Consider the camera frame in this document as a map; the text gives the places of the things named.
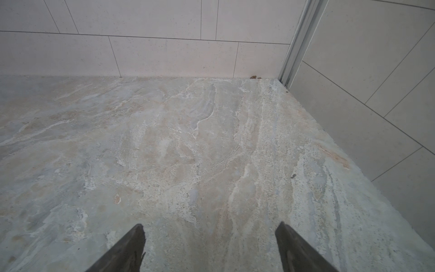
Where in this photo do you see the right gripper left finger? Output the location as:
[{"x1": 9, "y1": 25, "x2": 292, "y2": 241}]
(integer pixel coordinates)
[{"x1": 86, "y1": 224, "x2": 146, "y2": 272}]

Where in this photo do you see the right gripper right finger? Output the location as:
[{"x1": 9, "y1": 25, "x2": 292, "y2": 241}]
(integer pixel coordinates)
[{"x1": 275, "y1": 222, "x2": 338, "y2": 272}]

